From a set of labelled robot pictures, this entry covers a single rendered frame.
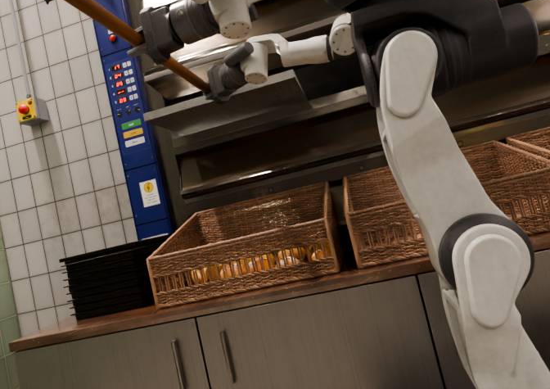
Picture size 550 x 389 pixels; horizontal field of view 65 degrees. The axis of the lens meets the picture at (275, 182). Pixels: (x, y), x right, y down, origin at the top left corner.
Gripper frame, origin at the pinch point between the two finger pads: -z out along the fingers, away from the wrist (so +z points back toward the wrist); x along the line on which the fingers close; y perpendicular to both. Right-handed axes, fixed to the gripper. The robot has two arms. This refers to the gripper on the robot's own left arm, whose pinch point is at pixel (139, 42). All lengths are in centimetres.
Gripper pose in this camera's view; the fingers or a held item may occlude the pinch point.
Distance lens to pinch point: 105.0
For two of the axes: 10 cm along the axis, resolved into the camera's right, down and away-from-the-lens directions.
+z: 9.2, -2.4, -3.1
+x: 2.3, 9.7, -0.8
